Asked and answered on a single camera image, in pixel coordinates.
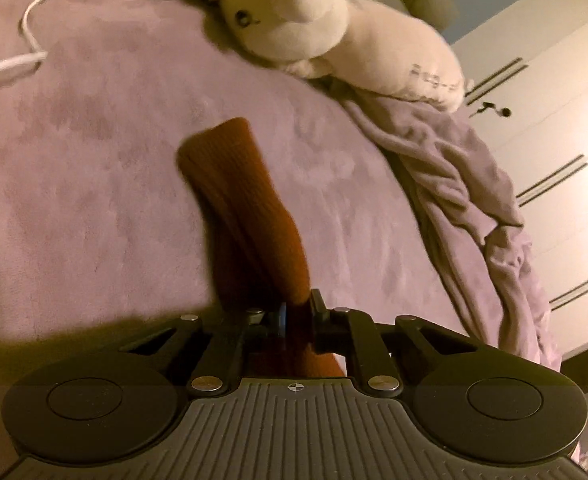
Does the long metal wardrobe handle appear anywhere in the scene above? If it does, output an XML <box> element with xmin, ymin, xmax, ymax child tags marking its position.
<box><xmin>548</xmin><ymin>266</ymin><xmax>588</xmax><ymax>312</ymax></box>
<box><xmin>515</xmin><ymin>154</ymin><xmax>588</xmax><ymax>207</ymax></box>
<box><xmin>465</xmin><ymin>57</ymin><xmax>529</xmax><ymax>107</ymax></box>

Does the white cable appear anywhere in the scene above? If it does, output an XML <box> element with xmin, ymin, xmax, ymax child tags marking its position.
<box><xmin>0</xmin><ymin>0</ymin><xmax>142</xmax><ymax>93</ymax></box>

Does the crumpled purple blanket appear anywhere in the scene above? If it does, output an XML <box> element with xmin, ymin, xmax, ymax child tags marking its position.
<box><xmin>341</xmin><ymin>92</ymin><xmax>562</xmax><ymax>366</ymax></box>

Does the white wardrobe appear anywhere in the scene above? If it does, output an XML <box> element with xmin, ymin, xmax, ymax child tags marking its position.
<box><xmin>444</xmin><ymin>0</ymin><xmax>588</xmax><ymax>396</ymax></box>

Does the brown knit sock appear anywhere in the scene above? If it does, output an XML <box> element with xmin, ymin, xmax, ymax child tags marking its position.
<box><xmin>176</xmin><ymin>117</ymin><xmax>347</xmax><ymax>378</ymax></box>

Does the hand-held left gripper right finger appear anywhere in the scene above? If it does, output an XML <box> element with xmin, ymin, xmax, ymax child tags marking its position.
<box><xmin>309</xmin><ymin>289</ymin><xmax>476</xmax><ymax>399</ymax></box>

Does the cream plush bunny toy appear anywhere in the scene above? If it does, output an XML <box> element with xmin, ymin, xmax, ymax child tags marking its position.
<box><xmin>28</xmin><ymin>0</ymin><xmax>467</xmax><ymax>113</ymax></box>

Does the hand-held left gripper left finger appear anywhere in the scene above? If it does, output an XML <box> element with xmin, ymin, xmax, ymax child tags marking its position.
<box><xmin>118</xmin><ymin>303</ymin><xmax>289</xmax><ymax>396</ymax></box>

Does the wardrobe key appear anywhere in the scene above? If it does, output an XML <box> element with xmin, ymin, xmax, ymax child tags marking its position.
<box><xmin>475</xmin><ymin>102</ymin><xmax>513</xmax><ymax>119</ymax></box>

